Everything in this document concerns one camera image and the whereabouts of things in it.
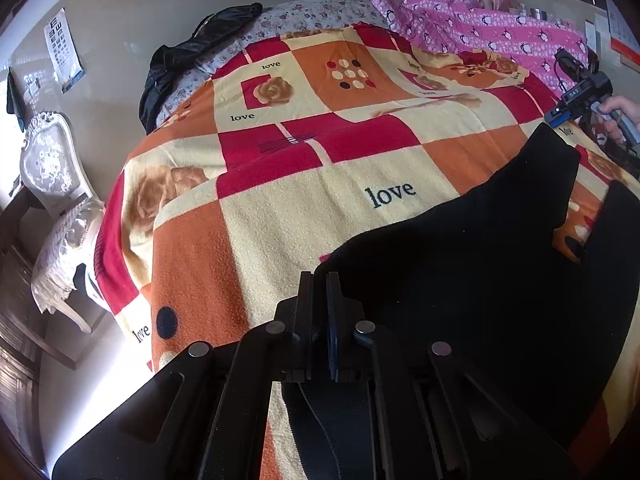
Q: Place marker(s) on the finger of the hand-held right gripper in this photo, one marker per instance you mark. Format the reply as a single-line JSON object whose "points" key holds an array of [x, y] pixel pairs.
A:
{"points": [[567, 62], [556, 116]]}

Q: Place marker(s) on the black shiny cloth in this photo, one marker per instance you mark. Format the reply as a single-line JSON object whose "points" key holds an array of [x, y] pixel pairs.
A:
{"points": [[165, 70]]}

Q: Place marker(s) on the wall calendar poster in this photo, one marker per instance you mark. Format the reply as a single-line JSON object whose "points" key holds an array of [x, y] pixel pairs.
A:
{"points": [[62, 45]]}

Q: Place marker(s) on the white chair with lace cover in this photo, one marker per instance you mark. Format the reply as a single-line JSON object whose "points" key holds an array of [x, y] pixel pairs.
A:
{"points": [[50, 155]]}

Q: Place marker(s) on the black pants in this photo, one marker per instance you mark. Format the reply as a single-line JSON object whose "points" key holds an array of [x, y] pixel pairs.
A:
{"points": [[475, 260]]}

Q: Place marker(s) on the dark cloth on wall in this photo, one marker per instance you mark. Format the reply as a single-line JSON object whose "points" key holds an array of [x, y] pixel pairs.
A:
{"points": [[12, 95]]}

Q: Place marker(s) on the printed checkered blanket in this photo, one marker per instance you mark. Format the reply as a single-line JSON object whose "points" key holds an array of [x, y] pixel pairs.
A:
{"points": [[300, 210]]}

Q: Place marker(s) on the floral grey pillow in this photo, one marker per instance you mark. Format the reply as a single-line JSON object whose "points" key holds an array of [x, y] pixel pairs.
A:
{"points": [[310, 15]]}

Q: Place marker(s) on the wall calendar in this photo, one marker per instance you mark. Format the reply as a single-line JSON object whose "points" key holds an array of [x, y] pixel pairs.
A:
{"points": [[622, 25]]}

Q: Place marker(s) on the person's right hand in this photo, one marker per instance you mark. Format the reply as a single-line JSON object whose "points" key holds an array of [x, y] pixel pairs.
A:
{"points": [[620, 106]]}

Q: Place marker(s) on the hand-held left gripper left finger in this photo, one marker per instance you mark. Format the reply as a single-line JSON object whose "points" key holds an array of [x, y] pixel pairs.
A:
{"points": [[303, 320]]}

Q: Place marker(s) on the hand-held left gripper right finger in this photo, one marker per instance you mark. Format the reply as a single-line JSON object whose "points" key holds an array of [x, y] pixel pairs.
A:
{"points": [[334, 352]]}

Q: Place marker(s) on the pink penguin print quilt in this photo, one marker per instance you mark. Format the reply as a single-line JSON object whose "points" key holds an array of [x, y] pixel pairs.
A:
{"points": [[475, 25]]}

